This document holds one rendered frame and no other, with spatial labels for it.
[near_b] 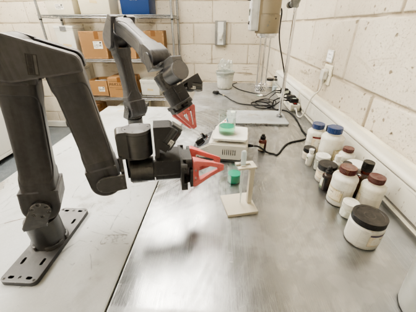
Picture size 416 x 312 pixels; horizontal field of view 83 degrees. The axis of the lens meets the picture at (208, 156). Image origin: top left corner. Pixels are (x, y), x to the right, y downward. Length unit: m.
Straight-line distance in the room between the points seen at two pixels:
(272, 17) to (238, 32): 2.07
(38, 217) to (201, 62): 2.88
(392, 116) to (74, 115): 0.81
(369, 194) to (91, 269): 0.64
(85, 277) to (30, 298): 0.09
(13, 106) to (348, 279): 0.65
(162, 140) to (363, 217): 0.44
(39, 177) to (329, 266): 0.57
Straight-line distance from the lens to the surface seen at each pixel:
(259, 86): 1.18
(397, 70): 0.88
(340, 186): 0.69
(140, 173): 0.51
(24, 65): 0.44
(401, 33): 0.91
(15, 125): 0.49
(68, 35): 3.33
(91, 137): 0.48
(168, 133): 0.48
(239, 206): 0.63
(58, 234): 0.61
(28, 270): 0.61
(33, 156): 0.50
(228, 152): 0.81
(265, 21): 1.14
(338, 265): 0.58
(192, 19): 3.22
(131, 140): 0.48
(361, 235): 0.61
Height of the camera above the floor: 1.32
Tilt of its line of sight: 29 degrees down
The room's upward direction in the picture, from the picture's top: straight up
